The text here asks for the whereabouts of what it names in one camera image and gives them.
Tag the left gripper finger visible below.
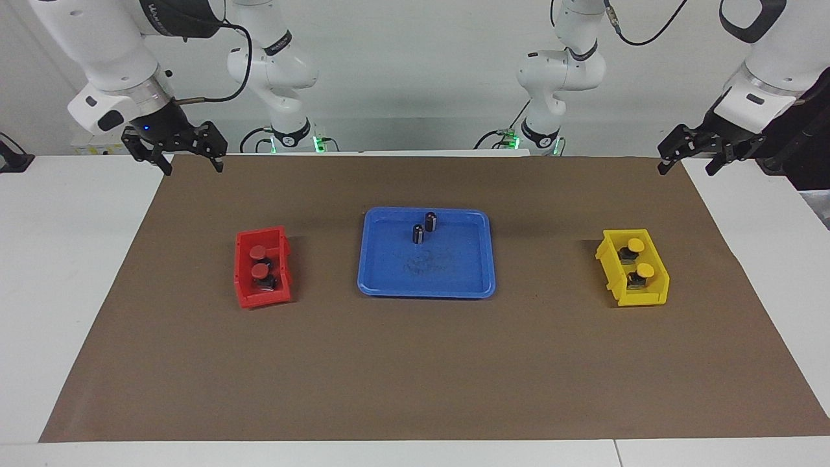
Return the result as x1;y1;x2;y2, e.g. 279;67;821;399
705;135;766;178
656;123;705;176

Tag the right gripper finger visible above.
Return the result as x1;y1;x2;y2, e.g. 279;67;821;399
195;121;229;174
122;127;174;177

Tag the blue plastic tray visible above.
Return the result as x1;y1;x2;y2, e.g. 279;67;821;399
357;207;497;300

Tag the white power box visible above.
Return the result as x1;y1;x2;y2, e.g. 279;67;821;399
71;133;130;155

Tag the black equipment stand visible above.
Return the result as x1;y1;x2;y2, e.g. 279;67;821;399
755;84;830;191

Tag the black table clamp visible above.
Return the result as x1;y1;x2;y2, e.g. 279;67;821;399
0;133;34;173

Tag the red plastic bin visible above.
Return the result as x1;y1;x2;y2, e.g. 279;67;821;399
233;226;294;309

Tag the yellow plastic bin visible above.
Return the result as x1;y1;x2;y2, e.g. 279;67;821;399
595;228;670;307

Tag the brown paper mat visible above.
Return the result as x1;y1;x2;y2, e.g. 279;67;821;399
39;154;830;443

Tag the black base cable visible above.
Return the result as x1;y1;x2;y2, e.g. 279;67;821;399
473;97;532;150
240;126;273;154

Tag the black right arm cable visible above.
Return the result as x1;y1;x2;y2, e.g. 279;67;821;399
172;19;254;106

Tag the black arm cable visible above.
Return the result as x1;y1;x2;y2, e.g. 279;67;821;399
603;0;689;47
172;19;254;106

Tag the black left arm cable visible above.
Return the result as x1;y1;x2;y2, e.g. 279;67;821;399
603;0;689;47

